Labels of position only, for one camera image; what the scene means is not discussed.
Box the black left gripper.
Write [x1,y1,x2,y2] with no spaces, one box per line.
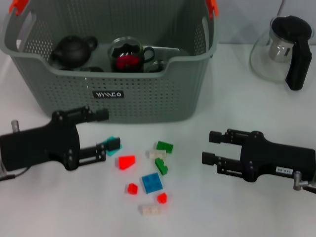
[0,105,122,172]

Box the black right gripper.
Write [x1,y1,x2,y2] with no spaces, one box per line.
[201,128,316,183]

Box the teal building block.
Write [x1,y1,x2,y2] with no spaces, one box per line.
[102,135,123,157]

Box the orange-red slope building block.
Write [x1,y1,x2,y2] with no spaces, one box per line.
[115,155,136,171]

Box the glass teacup black base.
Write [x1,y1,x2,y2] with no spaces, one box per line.
[108,36,156,74]
[79,66,104,73]
[148,60,165,73]

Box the dark red curved block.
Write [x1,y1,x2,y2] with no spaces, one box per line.
[115,54,141,72]

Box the blue square building block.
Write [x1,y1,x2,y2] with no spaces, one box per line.
[141,172,164,195]

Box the silver right elbow connector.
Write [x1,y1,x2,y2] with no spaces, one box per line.
[293,171,316,192]

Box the grey perforated storage bin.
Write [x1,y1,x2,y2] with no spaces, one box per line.
[0,0,220,123]

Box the green building brick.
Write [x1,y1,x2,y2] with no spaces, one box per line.
[155,158,168,175]
[157,140,174,154]

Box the white building brick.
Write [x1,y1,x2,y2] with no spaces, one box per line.
[148,149,167,160]
[139,204,162,217]

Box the black clay teapot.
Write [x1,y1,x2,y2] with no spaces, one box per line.
[50,35,98,68]

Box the glass pitcher black handle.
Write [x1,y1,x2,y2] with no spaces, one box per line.
[249,15,316,91]

